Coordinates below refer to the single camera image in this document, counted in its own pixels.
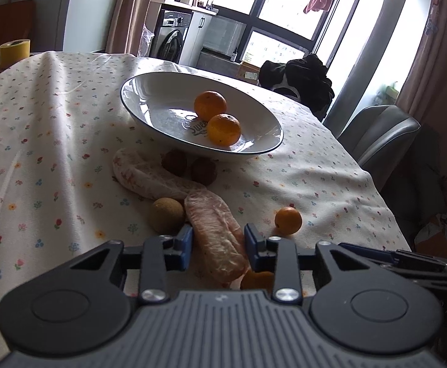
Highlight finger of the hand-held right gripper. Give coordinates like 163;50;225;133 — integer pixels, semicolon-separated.
338;242;399;264

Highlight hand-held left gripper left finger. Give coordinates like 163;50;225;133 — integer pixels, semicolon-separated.
68;224;194;304

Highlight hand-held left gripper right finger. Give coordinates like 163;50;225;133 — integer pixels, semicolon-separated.
244;223;364;304

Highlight small orange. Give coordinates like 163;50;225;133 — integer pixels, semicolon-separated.
240;270;276;291
274;206;303;236

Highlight peeled pomelo segment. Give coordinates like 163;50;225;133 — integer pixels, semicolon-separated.
184;190;249;288
112;147;208;202

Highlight tan round fruit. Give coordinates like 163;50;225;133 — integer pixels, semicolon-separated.
149;197;186;235

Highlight dark brown round fruit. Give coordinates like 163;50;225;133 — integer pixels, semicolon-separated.
161;149;188;177
191;157;218;186

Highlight white bowl with dark rim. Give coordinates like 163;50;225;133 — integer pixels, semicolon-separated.
120;72;284;159

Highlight orange and white bag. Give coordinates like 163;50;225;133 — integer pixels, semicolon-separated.
414;214;447;260

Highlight grey padded chair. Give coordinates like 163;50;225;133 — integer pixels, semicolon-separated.
338;105;422;189

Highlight large orange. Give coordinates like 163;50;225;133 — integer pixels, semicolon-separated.
207;114;242;147
193;91;228;122

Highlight floral white tablecloth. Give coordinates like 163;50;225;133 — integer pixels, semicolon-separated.
0;51;412;357

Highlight pile of black clothes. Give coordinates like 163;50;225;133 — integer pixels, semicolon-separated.
259;54;336;120

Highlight cardboard box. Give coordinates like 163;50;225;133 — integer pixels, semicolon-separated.
237;61;263;83

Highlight beige curtain with ornament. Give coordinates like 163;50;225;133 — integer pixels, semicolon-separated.
395;0;447;171

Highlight white cabinet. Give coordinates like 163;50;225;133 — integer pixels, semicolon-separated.
179;11;219;67

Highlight silver washing machine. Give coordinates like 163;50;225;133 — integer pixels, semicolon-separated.
149;9;192;63

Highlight clear plastic bag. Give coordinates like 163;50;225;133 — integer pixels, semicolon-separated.
137;26;156;56

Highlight black framed window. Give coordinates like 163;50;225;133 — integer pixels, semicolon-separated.
212;0;366;66

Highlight yellow tape roll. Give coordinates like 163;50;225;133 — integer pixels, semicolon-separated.
0;39;30;70

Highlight brown wooden chair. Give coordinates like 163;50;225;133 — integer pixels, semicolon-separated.
0;0;37;57

